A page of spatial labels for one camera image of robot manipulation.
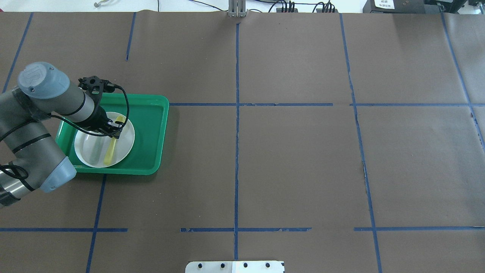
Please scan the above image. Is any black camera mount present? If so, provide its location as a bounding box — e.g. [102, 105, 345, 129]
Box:
[78, 76, 116, 100]

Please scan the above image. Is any pale green plastic fork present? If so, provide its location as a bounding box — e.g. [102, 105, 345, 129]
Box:
[88, 136, 104, 165]

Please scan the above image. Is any yellow plastic spoon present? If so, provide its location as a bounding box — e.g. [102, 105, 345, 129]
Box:
[103, 115, 126, 165]

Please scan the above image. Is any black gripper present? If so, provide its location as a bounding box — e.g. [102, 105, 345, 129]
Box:
[81, 108, 124, 138]

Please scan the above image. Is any grey aluminium post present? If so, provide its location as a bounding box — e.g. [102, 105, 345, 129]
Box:
[228, 0, 247, 18]

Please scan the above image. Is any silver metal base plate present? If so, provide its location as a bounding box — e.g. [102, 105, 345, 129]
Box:
[185, 260, 285, 273]

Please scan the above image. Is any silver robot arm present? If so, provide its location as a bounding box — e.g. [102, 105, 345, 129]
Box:
[0, 61, 125, 208]

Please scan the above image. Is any white round plate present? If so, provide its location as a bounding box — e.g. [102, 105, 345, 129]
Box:
[74, 120, 135, 169]

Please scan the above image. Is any green plastic tray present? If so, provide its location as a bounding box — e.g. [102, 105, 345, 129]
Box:
[56, 93, 169, 175]

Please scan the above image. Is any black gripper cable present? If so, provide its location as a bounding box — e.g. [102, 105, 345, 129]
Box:
[49, 84, 130, 136]

